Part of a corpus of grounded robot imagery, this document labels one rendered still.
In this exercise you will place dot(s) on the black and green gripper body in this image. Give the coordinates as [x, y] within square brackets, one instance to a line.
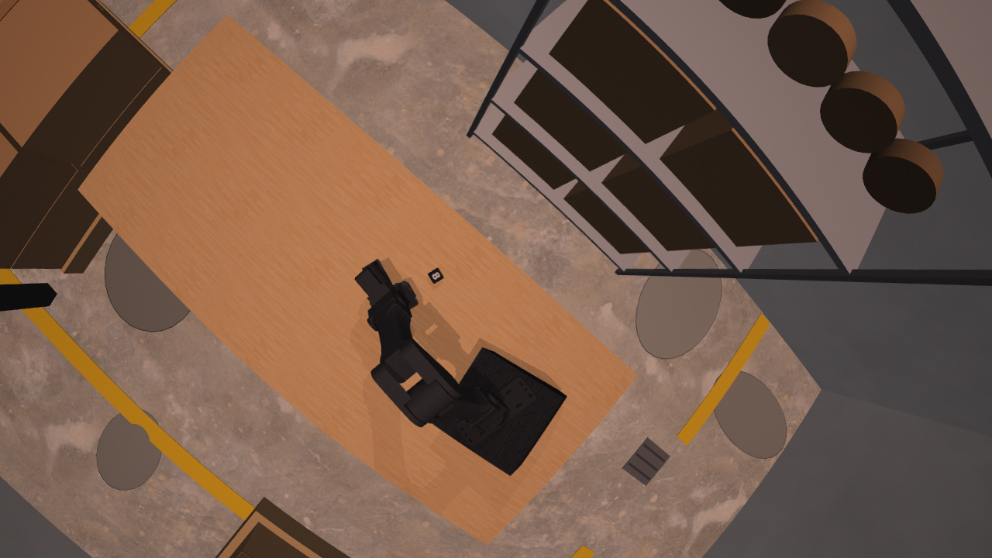
[409, 294]

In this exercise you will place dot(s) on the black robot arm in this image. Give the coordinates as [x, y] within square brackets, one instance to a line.
[426, 400]

